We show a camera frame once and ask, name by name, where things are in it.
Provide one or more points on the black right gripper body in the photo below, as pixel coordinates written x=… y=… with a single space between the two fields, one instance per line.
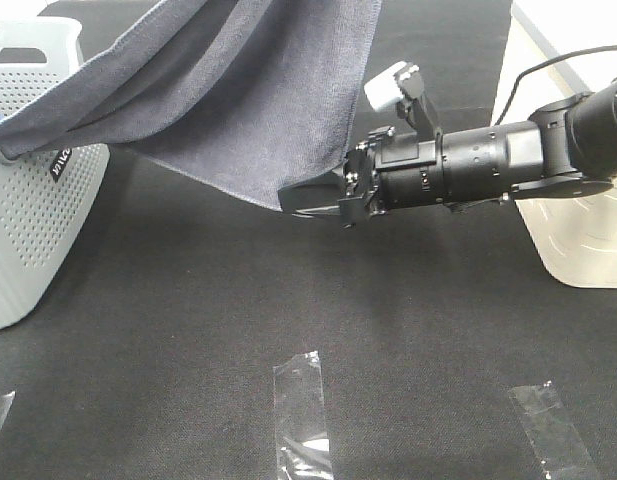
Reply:
x=401 y=171

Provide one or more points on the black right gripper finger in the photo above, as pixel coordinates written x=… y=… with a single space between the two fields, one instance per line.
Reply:
x=324 y=189
x=322 y=212

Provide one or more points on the grey microfibre towel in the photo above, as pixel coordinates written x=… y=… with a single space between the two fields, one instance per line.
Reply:
x=245 y=96

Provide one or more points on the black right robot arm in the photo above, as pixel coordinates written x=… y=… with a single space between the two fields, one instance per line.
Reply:
x=565 y=149

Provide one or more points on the white basket with grey rim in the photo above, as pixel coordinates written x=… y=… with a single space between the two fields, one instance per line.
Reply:
x=555 y=49

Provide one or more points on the middle clear tape strip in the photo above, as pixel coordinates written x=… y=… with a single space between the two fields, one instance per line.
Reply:
x=301 y=436

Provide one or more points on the grey perforated laundry basket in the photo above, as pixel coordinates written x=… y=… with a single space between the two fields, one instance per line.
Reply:
x=45 y=197

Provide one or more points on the right clear tape strip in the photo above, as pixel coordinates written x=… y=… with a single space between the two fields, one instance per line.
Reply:
x=552 y=435

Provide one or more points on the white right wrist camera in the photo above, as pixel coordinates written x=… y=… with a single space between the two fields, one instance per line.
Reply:
x=400 y=82

